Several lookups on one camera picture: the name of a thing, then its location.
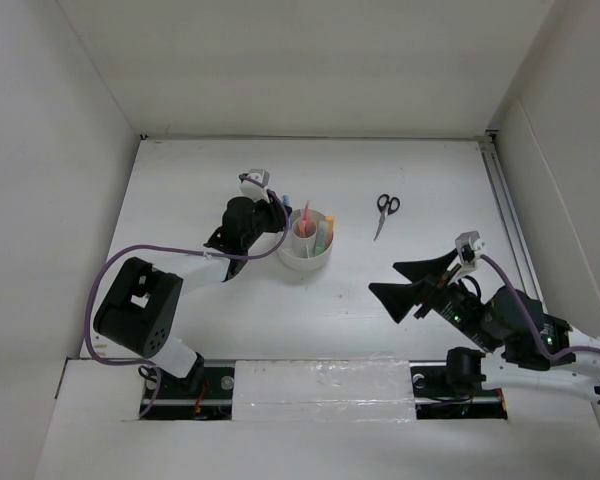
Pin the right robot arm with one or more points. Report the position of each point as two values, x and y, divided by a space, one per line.
514 342

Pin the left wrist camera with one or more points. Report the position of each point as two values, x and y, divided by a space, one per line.
254 184

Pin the pink highlighter pen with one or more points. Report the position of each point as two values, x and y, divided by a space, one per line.
305 212

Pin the black handled scissors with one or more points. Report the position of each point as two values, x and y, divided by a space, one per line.
387 205

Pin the green highlighter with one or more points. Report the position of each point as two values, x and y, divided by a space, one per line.
321 238

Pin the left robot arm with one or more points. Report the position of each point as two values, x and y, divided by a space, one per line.
139 308

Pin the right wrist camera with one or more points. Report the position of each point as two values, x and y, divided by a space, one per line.
470 247

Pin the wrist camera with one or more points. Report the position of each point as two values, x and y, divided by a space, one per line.
470 247
254 184

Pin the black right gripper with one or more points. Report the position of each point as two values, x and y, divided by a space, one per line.
399 297

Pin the orange highlighter marker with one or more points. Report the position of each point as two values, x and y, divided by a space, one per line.
330 230

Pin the white round divided organizer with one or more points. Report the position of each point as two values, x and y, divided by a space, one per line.
296 253

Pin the front mounting rail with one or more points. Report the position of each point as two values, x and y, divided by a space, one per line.
327 391

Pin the aluminium rail at right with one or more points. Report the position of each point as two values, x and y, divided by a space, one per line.
525 272

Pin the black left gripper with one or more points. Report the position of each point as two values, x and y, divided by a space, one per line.
277 214

